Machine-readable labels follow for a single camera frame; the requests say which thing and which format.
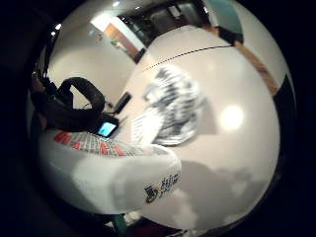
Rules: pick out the white box with red print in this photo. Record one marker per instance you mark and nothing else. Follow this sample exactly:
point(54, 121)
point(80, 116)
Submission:
point(108, 177)

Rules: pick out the black flat device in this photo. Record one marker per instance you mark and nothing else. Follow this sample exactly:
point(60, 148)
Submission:
point(122, 102)

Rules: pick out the phone with lit screen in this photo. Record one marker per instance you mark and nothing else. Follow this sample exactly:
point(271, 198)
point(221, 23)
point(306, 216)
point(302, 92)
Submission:
point(107, 129)

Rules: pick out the wooden door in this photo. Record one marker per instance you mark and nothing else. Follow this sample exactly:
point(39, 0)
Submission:
point(121, 40)

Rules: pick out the black and white striped cloth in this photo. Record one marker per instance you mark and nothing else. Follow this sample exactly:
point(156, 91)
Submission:
point(176, 105)

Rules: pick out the dark glass partition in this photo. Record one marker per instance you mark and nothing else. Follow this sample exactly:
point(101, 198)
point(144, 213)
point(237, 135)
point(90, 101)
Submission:
point(161, 18)

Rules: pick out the teal board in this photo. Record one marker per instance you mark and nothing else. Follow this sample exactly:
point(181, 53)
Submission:
point(225, 15)

